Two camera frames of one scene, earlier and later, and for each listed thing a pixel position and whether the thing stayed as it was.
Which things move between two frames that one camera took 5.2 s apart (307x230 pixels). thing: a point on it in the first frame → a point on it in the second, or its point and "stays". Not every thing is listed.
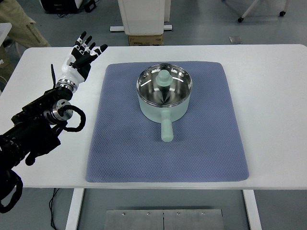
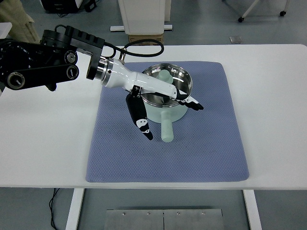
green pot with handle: (164, 91) stays
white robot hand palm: (77, 68) → (120, 76)
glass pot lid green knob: (164, 85) stays
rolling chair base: (281, 14) stays
